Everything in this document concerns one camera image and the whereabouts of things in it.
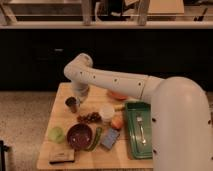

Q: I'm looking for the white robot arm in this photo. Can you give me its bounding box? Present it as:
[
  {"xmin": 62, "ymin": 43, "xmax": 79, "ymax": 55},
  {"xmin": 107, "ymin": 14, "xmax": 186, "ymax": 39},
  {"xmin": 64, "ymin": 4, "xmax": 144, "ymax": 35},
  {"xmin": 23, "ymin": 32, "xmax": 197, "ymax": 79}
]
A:
[{"xmin": 64, "ymin": 53, "xmax": 213, "ymax": 171}]

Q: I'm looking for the metal cup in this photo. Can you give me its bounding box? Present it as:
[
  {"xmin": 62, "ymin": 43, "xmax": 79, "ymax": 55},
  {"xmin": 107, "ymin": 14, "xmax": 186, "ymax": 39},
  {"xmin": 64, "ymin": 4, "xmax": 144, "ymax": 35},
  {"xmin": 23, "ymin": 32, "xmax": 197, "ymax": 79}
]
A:
[{"xmin": 65, "ymin": 97, "xmax": 80, "ymax": 113}]

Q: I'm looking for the white plastic cup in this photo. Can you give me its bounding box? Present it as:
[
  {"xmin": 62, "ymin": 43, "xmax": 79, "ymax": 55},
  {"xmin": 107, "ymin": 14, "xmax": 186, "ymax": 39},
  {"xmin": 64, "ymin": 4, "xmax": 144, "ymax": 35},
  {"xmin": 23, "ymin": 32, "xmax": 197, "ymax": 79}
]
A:
[{"xmin": 99, "ymin": 105, "xmax": 115, "ymax": 123}]

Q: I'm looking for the orange towel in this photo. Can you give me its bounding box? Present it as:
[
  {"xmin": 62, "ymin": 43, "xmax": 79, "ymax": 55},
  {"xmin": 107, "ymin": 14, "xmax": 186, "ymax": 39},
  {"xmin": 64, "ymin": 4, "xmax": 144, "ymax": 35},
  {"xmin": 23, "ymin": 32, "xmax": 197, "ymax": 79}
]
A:
[{"xmin": 107, "ymin": 90, "xmax": 128, "ymax": 100}]

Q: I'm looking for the bunch of dark grapes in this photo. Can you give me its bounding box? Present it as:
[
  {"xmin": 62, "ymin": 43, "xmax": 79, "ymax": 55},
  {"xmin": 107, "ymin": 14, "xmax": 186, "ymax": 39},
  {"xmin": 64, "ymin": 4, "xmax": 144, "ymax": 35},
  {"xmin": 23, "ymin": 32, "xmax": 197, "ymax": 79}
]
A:
[{"xmin": 77, "ymin": 112, "xmax": 101, "ymax": 123}]

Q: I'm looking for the yellow banana piece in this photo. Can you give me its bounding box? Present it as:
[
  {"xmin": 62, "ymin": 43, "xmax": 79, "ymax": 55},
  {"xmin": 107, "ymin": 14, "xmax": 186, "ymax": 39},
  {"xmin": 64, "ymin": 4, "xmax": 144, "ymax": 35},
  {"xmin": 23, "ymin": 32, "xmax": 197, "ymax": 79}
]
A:
[{"xmin": 114, "ymin": 104, "xmax": 125, "ymax": 111}]

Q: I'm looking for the dark red bowl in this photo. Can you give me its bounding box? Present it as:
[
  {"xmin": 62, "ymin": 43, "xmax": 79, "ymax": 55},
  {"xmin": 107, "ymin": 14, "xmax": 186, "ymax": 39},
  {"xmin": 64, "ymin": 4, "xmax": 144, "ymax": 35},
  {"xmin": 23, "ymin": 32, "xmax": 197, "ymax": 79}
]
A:
[{"xmin": 67, "ymin": 123, "xmax": 93, "ymax": 150}]

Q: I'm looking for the green pea pod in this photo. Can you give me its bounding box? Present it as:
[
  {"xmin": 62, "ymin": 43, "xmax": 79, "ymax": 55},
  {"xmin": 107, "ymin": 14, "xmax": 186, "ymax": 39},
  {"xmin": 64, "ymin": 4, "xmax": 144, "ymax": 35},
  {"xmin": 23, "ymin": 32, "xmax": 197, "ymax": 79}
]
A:
[{"xmin": 84, "ymin": 127, "xmax": 103, "ymax": 151}]

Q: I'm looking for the orange fruit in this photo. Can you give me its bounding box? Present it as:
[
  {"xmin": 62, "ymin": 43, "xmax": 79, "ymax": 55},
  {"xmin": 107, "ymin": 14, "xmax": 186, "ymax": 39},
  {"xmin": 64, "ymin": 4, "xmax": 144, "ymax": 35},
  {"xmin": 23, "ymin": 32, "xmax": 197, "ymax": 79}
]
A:
[{"xmin": 111, "ymin": 115, "xmax": 124, "ymax": 130}]

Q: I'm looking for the green apple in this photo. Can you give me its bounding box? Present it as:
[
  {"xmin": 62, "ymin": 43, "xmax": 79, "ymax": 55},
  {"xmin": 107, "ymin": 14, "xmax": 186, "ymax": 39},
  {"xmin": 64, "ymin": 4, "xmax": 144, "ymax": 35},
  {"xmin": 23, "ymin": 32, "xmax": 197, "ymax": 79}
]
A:
[{"xmin": 48, "ymin": 127, "xmax": 65, "ymax": 143}]

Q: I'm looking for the blue sponge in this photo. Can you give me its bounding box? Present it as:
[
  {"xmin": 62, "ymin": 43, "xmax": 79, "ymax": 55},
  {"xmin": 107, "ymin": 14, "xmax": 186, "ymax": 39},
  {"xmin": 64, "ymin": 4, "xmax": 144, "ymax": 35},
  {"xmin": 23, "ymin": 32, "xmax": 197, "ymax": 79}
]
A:
[{"xmin": 101, "ymin": 128, "xmax": 120, "ymax": 150}]

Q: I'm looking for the green tray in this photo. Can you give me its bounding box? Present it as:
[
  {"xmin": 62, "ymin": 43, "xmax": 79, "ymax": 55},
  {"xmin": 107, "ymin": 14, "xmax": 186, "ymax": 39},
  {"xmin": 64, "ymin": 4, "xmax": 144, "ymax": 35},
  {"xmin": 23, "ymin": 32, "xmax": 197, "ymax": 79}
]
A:
[{"xmin": 124, "ymin": 102, "xmax": 152, "ymax": 160}]

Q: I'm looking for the silver fork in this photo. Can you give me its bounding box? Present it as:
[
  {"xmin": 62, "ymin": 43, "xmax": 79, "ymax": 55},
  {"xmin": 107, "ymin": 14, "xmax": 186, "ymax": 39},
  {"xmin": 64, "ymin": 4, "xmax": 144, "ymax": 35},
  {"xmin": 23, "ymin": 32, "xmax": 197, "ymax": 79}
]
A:
[{"xmin": 136, "ymin": 115, "xmax": 146, "ymax": 145}]

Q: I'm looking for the brown wooden block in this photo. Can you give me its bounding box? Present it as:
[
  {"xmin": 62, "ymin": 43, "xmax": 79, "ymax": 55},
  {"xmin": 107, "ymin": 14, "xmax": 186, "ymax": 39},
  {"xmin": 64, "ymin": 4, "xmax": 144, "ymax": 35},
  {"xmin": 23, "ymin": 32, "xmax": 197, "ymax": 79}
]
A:
[{"xmin": 49, "ymin": 149, "xmax": 75, "ymax": 164}]

